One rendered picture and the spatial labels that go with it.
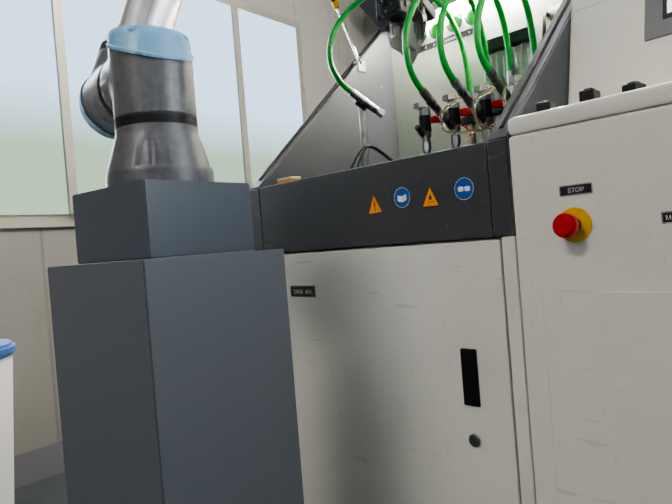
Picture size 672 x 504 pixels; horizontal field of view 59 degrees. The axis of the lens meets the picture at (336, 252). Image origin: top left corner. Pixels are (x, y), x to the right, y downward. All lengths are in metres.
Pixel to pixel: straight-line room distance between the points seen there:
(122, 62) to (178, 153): 0.15
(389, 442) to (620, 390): 0.48
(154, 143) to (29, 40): 1.90
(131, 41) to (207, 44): 2.35
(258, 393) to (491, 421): 0.43
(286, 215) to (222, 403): 0.65
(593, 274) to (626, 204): 0.11
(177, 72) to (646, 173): 0.66
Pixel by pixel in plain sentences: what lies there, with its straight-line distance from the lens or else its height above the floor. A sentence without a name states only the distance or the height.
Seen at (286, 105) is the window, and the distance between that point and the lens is 3.54.
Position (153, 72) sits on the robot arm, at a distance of 0.88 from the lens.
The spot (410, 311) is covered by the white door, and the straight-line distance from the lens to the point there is 1.14.
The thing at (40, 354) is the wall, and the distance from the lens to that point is 2.60.
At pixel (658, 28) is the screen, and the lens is 1.22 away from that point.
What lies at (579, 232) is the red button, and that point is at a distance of 0.96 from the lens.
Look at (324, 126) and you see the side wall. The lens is 1.63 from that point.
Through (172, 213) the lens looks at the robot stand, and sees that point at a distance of 0.80.
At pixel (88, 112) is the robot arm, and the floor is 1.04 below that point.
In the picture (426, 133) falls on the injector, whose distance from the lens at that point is 1.42.
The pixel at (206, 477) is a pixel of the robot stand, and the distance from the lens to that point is 0.83.
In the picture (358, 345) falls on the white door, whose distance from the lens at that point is 1.25.
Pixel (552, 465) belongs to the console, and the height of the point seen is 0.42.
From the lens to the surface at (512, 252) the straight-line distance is 1.01.
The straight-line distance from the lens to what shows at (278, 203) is 1.40.
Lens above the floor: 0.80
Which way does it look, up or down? 1 degrees down
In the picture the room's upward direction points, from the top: 5 degrees counter-clockwise
